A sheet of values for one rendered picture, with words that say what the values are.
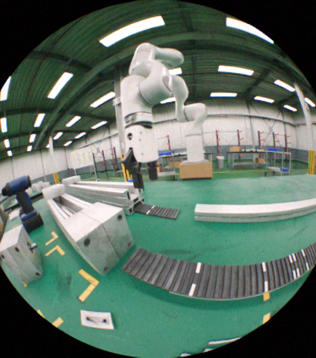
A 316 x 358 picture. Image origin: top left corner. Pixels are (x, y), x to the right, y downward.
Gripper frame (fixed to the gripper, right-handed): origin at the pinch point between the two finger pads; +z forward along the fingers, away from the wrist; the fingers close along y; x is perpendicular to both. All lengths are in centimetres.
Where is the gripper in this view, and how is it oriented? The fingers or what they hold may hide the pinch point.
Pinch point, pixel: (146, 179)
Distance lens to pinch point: 31.3
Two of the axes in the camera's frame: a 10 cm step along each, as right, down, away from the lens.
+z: 1.3, 9.6, 2.4
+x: -8.9, 0.1, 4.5
